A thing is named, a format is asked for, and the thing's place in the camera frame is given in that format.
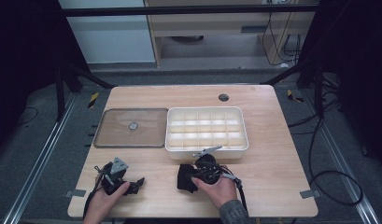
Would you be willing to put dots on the grey tape strip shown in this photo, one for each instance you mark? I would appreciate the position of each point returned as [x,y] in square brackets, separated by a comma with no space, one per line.
[310,193]
[76,193]

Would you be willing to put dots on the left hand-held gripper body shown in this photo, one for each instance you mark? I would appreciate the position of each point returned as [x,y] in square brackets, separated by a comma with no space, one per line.
[112,179]

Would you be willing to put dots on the aluminium floor rail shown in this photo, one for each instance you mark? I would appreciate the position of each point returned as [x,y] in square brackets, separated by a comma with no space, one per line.
[39,161]
[344,168]

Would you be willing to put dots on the black sock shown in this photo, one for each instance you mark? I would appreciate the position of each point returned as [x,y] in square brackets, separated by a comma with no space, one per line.
[183,180]

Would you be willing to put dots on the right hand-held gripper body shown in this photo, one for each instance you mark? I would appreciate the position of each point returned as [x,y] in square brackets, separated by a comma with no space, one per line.
[209,169]

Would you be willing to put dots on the white cabinet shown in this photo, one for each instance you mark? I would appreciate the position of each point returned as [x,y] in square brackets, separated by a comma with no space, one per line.
[110,40]

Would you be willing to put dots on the yellow black striped tape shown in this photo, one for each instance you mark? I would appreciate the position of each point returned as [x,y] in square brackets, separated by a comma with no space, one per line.
[294,96]
[93,99]

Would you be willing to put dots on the person's right hand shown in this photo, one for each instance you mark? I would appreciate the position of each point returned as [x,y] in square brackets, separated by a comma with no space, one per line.
[221,191]

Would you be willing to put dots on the transparent box lid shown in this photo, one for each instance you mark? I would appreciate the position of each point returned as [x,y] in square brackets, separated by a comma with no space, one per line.
[117,137]

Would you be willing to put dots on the black curtain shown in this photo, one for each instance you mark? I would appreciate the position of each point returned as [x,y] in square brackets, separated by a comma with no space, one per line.
[20,62]
[356,62]

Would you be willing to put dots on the white divided storage box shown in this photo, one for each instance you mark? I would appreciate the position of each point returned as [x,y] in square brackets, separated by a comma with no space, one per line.
[207,124]

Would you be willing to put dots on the black metal stand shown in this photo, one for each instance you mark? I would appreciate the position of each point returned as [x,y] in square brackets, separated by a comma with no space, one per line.
[318,90]
[60,93]

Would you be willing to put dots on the black horizontal bar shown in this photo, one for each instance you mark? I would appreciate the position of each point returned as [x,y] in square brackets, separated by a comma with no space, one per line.
[179,10]

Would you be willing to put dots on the light wooden desk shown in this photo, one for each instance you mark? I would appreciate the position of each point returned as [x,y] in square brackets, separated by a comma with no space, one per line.
[210,23]

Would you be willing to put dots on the person's left hand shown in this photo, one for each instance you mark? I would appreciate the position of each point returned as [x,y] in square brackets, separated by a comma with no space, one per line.
[100,207]

